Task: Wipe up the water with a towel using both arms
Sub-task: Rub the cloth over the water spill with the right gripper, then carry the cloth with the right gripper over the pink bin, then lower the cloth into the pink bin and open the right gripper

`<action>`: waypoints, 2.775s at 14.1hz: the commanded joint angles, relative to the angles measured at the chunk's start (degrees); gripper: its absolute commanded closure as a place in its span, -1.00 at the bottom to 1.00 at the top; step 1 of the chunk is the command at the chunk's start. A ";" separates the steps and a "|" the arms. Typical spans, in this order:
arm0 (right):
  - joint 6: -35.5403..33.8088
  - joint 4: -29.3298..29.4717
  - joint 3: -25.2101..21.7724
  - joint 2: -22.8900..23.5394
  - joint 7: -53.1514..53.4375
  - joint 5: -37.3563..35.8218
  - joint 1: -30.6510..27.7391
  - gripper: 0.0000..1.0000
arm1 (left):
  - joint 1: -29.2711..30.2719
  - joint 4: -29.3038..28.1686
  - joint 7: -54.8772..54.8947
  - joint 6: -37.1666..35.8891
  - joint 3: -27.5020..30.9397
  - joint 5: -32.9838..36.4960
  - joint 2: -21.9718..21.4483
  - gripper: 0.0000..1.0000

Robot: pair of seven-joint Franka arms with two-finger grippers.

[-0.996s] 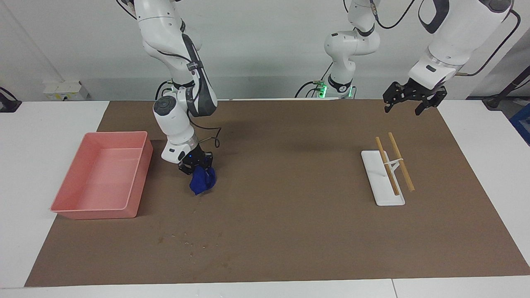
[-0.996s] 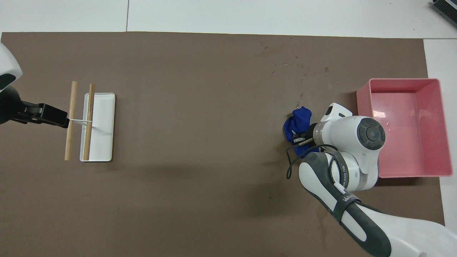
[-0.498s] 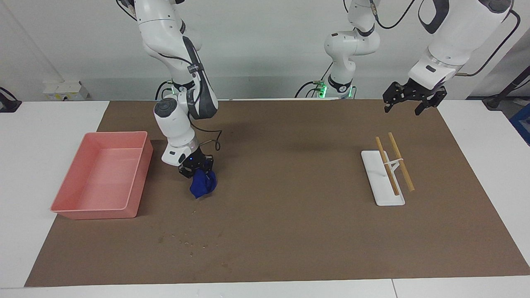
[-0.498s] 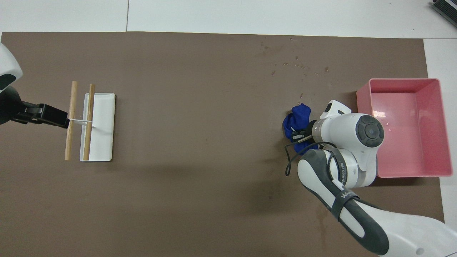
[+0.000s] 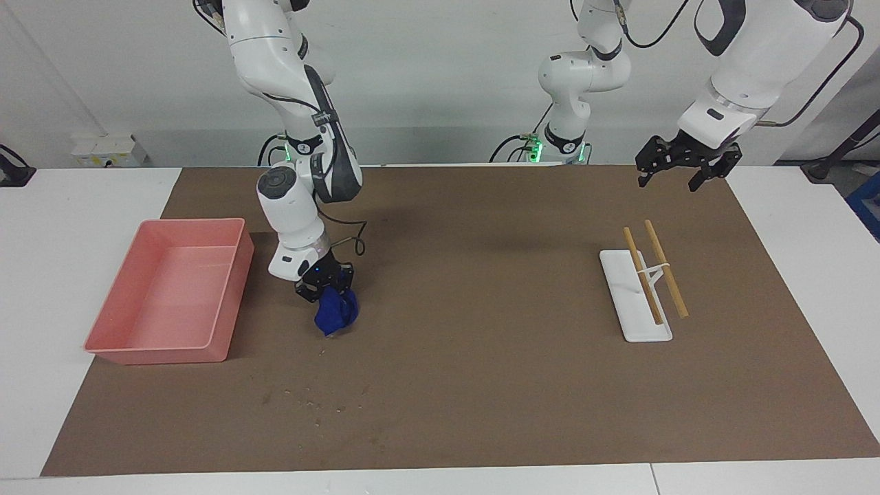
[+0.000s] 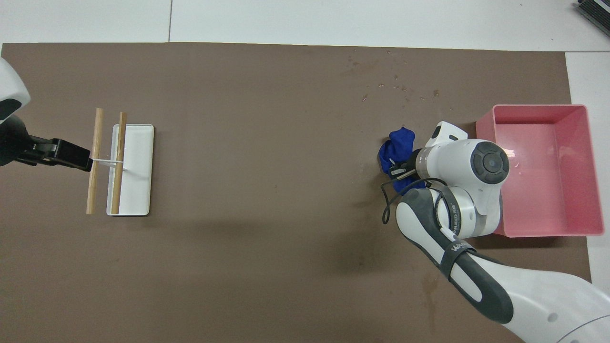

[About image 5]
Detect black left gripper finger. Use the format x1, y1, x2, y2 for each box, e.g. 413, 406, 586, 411
688, 143, 744, 193
635, 135, 676, 188

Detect blue towel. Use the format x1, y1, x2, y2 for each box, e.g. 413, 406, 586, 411
314, 285, 360, 338

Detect white towel rack base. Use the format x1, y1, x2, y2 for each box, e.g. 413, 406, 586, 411
599, 249, 673, 343

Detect black floor stand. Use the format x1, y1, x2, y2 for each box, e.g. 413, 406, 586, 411
801, 110, 880, 183

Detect wooden rack rod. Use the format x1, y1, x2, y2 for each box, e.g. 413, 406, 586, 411
644, 220, 690, 319
623, 227, 664, 326

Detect pink plastic bin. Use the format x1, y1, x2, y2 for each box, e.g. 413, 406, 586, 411
84, 218, 255, 365

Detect brown table mat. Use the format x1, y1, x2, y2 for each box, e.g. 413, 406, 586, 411
40, 165, 880, 477

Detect blue crate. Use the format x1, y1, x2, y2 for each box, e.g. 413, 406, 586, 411
846, 172, 880, 241

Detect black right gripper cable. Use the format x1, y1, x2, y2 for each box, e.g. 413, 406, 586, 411
318, 206, 367, 256

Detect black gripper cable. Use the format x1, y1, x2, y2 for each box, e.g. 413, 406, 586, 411
756, 15, 866, 128
318, 206, 367, 256

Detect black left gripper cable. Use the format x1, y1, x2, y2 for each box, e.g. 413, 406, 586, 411
756, 15, 866, 128

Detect black right base cable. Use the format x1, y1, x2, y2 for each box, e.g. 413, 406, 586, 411
258, 134, 286, 166

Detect black left arm upper cable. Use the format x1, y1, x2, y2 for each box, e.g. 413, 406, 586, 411
614, 0, 690, 49

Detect black left base cables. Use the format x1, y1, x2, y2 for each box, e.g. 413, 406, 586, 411
489, 103, 554, 164

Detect white wall socket box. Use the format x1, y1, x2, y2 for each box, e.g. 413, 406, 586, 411
72, 134, 149, 168

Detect black clamp mount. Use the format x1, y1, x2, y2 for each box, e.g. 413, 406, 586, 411
0, 144, 36, 188

